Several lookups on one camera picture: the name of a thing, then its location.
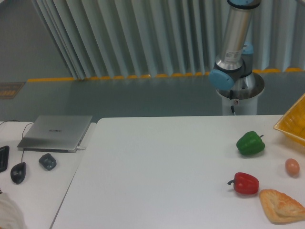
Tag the black computer mouse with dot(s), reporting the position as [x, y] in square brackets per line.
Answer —
[18, 173]

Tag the white sleeved forearm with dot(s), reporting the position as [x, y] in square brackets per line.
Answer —
[10, 215]

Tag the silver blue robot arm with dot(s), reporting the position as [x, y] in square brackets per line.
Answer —
[234, 60]

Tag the green bell pepper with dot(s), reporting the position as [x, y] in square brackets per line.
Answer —
[250, 144]

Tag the red bell pepper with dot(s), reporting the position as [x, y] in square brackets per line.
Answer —
[245, 183]

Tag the white folding partition screen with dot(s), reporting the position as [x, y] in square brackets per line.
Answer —
[123, 38]

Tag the silver closed laptop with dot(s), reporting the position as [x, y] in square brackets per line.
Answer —
[56, 133]

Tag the dark grey small device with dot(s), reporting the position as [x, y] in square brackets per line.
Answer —
[48, 162]

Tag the yellow plastic basket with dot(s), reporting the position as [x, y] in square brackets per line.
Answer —
[292, 123]

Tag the brown egg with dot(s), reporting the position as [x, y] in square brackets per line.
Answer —
[292, 167]

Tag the black keyboard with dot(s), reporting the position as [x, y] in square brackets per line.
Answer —
[4, 158]

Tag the golden pastry bread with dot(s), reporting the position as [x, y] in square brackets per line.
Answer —
[281, 208]

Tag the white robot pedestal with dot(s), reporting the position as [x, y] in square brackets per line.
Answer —
[242, 98]

